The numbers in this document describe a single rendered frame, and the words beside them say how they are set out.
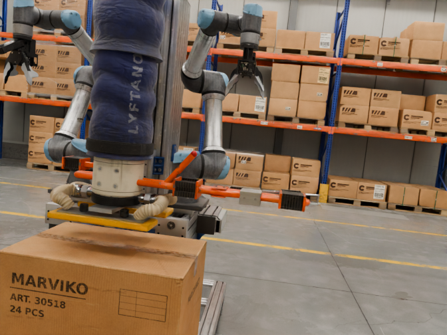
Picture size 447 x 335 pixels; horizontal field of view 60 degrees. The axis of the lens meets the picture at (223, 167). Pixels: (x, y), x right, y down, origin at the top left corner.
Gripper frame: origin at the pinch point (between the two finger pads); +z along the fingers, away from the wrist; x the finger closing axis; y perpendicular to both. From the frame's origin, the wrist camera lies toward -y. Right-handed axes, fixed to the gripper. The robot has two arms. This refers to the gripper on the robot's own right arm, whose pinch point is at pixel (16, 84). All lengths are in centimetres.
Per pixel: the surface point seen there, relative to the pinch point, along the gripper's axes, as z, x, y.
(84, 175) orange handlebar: 30, -50, -13
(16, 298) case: 69, -43, -32
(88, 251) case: 54, -58, -18
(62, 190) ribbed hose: 35, -46, -18
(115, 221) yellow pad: 42, -69, -20
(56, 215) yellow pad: 42, -50, -25
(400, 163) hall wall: 57, -188, 901
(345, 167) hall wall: 79, -66, 866
